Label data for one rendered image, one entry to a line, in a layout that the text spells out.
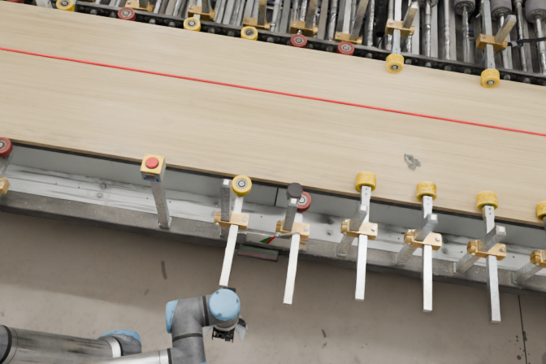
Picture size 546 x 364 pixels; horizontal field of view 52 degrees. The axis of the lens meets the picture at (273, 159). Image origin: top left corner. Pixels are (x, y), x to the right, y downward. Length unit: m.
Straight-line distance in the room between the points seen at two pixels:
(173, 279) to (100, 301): 0.38
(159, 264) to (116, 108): 0.99
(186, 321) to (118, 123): 1.08
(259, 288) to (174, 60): 1.28
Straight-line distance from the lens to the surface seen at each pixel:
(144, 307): 3.09
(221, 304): 1.70
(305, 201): 2.29
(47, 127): 2.55
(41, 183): 2.75
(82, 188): 2.69
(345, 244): 2.33
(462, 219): 2.58
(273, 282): 3.10
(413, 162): 2.46
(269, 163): 2.36
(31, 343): 1.86
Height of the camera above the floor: 2.95
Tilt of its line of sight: 60 degrees down
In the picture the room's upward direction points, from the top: 9 degrees clockwise
